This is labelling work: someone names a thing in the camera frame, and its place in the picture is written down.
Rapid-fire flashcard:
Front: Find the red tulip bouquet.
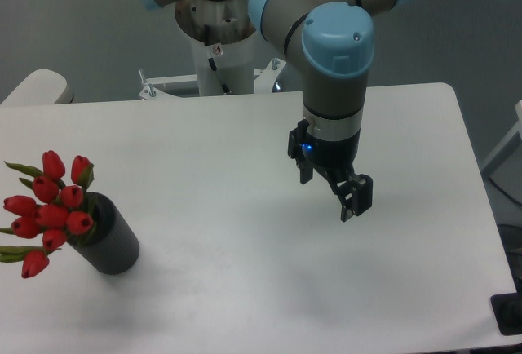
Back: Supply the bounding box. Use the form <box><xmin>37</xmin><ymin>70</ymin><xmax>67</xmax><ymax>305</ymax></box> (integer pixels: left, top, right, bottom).
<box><xmin>1</xmin><ymin>150</ymin><xmax>100</xmax><ymax>279</ymax></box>

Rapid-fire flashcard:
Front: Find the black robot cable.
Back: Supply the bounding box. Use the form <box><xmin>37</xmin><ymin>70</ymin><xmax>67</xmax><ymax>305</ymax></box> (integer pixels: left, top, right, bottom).
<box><xmin>203</xmin><ymin>24</ymin><xmax>232</xmax><ymax>95</ymax></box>

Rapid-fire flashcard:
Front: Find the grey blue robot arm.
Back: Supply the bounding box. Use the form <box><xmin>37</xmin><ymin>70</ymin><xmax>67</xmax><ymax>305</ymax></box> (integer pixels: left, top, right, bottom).
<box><xmin>142</xmin><ymin>0</ymin><xmax>410</xmax><ymax>219</ymax></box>

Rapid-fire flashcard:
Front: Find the black device at table edge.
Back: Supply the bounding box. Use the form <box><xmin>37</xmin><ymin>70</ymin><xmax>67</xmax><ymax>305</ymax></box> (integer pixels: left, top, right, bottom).
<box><xmin>490</xmin><ymin>293</ymin><xmax>521</xmax><ymax>336</ymax></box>

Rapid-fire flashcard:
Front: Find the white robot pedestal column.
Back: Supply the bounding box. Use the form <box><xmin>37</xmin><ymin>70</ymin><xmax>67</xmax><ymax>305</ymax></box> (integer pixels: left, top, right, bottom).
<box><xmin>175</xmin><ymin>0</ymin><xmax>258</xmax><ymax>96</ymax></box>

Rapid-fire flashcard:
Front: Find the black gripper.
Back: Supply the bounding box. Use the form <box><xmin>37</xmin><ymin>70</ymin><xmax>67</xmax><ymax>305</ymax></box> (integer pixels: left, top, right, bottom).
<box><xmin>288</xmin><ymin>120</ymin><xmax>374</xmax><ymax>222</ymax></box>

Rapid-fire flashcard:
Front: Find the dark grey ribbed vase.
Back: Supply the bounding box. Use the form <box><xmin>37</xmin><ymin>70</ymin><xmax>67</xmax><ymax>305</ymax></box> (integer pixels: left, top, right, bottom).
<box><xmin>67</xmin><ymin>192</ymin><xmax>139</xmax><ymax>275</ymax></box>

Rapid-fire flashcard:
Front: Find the white metal base frame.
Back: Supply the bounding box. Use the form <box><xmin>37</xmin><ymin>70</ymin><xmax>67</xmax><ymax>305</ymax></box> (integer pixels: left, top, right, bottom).
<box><xmin>139</xmin><ymin>57</ymin><xmax>286</xmax><ymax>100</ymax></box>

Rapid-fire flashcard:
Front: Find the white furniture at right edge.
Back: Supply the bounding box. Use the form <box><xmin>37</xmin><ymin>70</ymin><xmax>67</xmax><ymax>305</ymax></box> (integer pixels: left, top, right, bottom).
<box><xmin>479</xmin><ymin>101</ymin><xmax>521</xmax><ymax>179</ymax></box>

